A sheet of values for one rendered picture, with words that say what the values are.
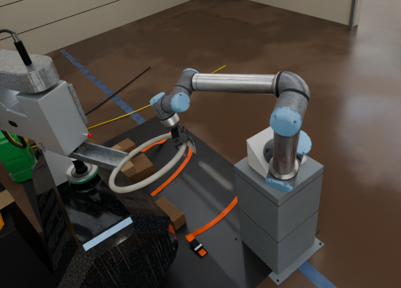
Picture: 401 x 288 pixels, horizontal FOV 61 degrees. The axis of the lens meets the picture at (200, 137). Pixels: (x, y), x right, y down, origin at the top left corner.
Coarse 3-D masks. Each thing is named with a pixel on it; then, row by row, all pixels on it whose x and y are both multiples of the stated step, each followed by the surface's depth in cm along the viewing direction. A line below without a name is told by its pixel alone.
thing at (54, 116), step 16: (16, 96) 191; (32, 96) 187; (48, 96) 188; (64, 96) 198; (32, 112) 193; (48, 112) 190; (64, 112) 200; (48, 128) 196; (64, 128) 203; (80, 128) 213; (48, 144) 210; (64, 144) 205; (80, 144) 216
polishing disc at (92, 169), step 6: (84, 162) 241; (72, 168) 238; (90, 168) 235; (96, 168) 234; (66, 174) 234; (72, 174) 233; (78, 174) 232; (84, 174) 231; (90, 174) 230; (72, 180) 228; (78, 180) 227; (84, 180) 228
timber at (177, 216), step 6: (162, 198) 302; (156, 204) 298; (162, 204) 297; (168, 204) 296; (168, 210) 290; (174, 210) 289; (180, 210) 288; (174, 216) 284; (180, 216) 284; (174, 222) 281; (180, 222) 287; (174, 228) 287
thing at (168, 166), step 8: (160, 136) 204; (168, 136) 200; (144, 144) 207; (184, 144) 179; (136, 152) 206; (176, 160) 170; (120, 168) 198; (168, 168) 167; (112, 176) 189; (152, 176) 165; (160, 176) 166; (112, 184) 180; (136, 184) 166; (144, 184) 165; (120, 192) 171
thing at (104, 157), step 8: (88, 144) 219; (96, 144) 216; (72, 152) 213; (88, 152) 218; (96, 152) 217; (104, 152) 215; (112, 152) 210; (120, 152) 206; (88, 160) 208; (96, 160) 203; (104, 160) 208; (112, 160) 207; (120, 160) 206; (128, 160) 205; (112, 168) 199
